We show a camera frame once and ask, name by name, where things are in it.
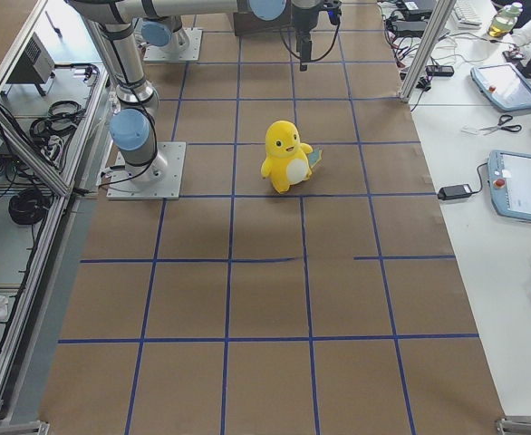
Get black power adapter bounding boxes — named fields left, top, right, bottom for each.
left=437, top=184, right=474, bottom=201

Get dark wooden drawer cabinet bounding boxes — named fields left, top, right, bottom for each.
left=227, top=10, right=291, bottom=36

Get grey metal control box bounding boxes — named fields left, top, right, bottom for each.
left=6, top=33, right=55, bottom=96

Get black handled scissors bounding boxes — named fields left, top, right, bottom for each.
left=479, top=114, right=522, bottom=135

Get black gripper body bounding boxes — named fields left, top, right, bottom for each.
left=291, top=0, right=342, bottom=62

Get blue teach pendant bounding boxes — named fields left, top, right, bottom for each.
left=470, top=63, right=531, bottom=112
left=488, top=150, right=531, bottom=222

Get brown paper table mat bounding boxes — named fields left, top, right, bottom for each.
left=39, top=1, right=501, bottom=434

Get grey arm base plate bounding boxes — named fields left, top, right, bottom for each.
left=106, top=141, right=187, bottom=200

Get yellow plush toy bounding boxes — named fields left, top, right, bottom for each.
left=260, top=121, right=322, bottom=194

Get far blue teach pendant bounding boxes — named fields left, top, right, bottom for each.
left=470, top=63, right=531, bottom=112

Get coiled black cable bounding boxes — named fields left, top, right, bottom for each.
left=8, top=187, right=49, bottom=227

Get green drink bottle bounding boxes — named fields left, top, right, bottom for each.
left=487, top=2, right=523, bottom=38

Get near blue teach pendant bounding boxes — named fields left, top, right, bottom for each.
left=488, top=150, right=531, bottom=222

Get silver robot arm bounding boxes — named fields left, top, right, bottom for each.
left=140, top=15, right=189, bottom=54
left=69, top=0, right=286, bottom=180

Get aluminium frame post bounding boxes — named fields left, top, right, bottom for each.
left=399, top=0, right=456, bottom=102

